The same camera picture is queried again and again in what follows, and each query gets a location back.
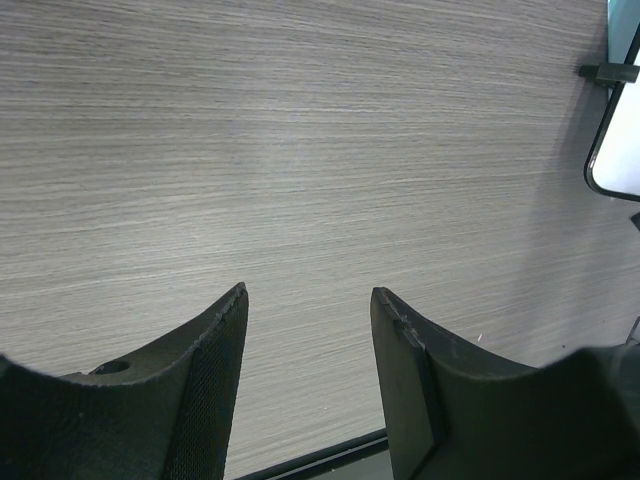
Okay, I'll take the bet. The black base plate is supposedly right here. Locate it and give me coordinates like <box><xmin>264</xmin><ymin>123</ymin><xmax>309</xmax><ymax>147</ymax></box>
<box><xmin>240</xmin><ymin>428</ymin><xmax>388</xmax><ymax>480</ymax></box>

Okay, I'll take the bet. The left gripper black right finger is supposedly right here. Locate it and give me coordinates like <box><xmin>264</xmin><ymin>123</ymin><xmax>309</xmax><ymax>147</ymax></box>
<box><xmin>370</xmin><ymin>287</ymin><xmax>545</xmax><ymax>479</ymax></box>

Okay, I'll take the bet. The white whiteboard with red writing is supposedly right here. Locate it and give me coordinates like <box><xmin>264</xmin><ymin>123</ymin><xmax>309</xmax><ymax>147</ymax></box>
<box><xmin>579</xmin><ymin>41</ymin><xmax>639</xmax><ymax>202</ymax></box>

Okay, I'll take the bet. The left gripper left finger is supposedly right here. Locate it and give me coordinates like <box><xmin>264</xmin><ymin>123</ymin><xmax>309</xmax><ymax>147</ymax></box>
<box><xmin>75</xmin><ymin>283</ymin><xmax>249</xmax><ymax>479</ymax></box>

